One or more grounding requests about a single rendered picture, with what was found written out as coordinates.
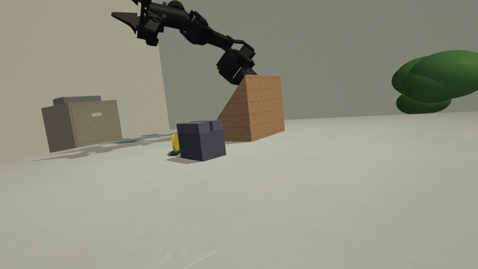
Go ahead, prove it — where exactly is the dark green rectangular holder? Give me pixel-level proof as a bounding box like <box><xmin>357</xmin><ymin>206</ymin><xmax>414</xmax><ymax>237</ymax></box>
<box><xmin>169</xmin><ymin>150</ymin><xmax>180</xmax><ymax>156</ymax></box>

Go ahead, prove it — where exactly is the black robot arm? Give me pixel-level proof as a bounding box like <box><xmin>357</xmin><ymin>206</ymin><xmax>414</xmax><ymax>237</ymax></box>
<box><xmin>142</xmin><ymin>0</ymin><xmax>258</xmax><ymax>85</ymax></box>

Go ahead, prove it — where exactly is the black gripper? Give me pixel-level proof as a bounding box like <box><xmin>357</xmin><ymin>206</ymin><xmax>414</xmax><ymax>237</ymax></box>
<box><xmin>111</xmin><ymin>0</ymin><xmax>170</xmax><ymax>39</ymax></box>

